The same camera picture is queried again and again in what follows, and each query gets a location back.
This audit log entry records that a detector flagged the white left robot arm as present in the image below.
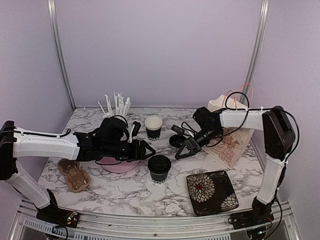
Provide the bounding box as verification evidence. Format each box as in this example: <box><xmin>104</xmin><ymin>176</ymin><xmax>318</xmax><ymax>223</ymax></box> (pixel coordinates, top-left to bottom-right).
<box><xmin>0</xmin><ymin>117</ymin><xmax>156</xmax><ymax>223</ymax></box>

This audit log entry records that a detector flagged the black plastic cup lid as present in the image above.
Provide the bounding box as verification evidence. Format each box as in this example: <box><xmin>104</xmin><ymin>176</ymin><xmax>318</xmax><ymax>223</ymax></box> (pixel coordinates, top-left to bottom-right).
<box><xmin>147</xmin><ymin>154</ymin><xmax>172</xmax><ymax>174</ymax></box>

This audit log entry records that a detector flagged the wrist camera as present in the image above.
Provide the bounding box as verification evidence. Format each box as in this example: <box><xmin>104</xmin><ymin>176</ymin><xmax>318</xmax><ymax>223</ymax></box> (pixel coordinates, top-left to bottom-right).
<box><xmin>127</xmin><ymin>121</ymin><xmax>141</xmax><ymax>143</ymax></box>
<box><xmin>170</xmin><ymin>124</ymin><xmax>194</xmax><ymax>137</ymax></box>

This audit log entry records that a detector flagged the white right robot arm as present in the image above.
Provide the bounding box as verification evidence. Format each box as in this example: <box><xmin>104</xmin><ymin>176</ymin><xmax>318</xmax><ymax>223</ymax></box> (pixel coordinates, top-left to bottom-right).
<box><xmin>173</xmin><ymin>129</ymin><xmax>267</xmax><ymax>211</ymax></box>

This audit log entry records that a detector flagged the brown cardboard cup carrier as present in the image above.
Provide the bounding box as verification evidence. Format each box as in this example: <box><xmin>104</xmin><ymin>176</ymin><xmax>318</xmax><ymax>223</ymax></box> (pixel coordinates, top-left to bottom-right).
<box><xmin>57</xmin><ymin>158</ymin><xmax>91</xmax><ymax>193</ymax></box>

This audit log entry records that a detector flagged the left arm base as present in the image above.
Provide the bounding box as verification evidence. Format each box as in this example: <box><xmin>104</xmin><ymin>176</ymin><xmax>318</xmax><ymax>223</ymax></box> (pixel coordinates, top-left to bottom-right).
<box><xmin>36</xmin><ymin>189</ymin><xmax>80</xmax><ymax>229</ymax></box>

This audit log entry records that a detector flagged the cream bear paper bag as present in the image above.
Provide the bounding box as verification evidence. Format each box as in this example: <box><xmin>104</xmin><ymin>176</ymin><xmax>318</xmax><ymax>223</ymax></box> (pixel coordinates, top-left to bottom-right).
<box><xmin>202</xmin><ymin>90</ymin><xmax>254</xmax><ymax>169</ymax></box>

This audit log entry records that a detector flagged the black paper coffee cup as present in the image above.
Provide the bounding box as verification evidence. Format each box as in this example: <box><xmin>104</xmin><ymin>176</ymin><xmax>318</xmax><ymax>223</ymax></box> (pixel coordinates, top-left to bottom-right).
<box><xmin>144</xmin><ymin>115</ymin><xmax>163</xmax><ymax>141</ymax></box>

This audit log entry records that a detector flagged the pink round plate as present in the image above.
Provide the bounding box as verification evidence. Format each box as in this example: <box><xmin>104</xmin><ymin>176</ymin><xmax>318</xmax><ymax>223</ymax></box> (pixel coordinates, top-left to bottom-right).
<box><xmin>99</xmin><ymin>157</ymin><xmax>139</xmax><ymax>174</ymax></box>

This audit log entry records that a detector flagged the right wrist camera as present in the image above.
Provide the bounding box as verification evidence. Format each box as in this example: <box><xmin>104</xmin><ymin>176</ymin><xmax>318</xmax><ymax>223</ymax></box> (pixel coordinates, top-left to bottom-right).
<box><xmin>170</xmin><ymin>124</ymin><xmax>194</xmax><ymax>137</ymax></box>

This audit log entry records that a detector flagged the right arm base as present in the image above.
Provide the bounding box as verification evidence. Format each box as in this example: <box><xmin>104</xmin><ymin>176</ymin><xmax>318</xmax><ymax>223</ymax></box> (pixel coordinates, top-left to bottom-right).
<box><xmin>228</xmin><ymin>197</ymin><xmax>275</xmax><ymax>230</ymax></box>

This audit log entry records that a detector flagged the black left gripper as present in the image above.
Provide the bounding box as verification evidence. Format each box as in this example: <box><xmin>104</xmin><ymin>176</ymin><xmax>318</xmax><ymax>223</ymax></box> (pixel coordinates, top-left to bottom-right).
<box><xmin>102</xmin><ymin>139</ymin><xmax>156</xmax><ymax>163</ymax></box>

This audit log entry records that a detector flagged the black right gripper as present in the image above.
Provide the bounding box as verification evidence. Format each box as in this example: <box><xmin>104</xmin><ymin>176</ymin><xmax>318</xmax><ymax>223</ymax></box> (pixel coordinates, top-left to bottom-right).
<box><xmin>175</xmin><ymin>126</ymin><xmax>221</xmax><ymax>160</ymax></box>

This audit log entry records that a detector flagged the black floral square plate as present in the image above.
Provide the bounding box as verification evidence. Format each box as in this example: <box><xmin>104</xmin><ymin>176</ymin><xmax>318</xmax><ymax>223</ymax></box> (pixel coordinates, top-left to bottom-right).
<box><xmin>186</xmin><ymin>170</ymin><xmax>239</xmax><ymax>217</ymax></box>

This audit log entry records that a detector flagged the black lid stack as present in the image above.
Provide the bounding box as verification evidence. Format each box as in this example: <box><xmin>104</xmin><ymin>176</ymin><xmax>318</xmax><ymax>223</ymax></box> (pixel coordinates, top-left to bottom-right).
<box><xmin>169</xmin><ymin>134</ymin><xmax>186</xmax><ymax>148</ymax></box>

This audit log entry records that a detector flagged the white wrapped straws bundle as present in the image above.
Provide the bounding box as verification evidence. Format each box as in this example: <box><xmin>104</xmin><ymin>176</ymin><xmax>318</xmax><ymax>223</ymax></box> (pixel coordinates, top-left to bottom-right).
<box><xmin>97</xmin><ymin>92</ymin><xmax>132</xmax><ymax>118</ymax></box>

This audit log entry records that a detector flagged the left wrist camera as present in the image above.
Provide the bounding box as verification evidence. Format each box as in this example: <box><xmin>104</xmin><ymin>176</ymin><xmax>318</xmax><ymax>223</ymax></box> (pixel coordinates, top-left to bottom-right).
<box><xmin>127</xmin><ymin>121</ymin><xmax>141</xmax><ymax>143</ymax></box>

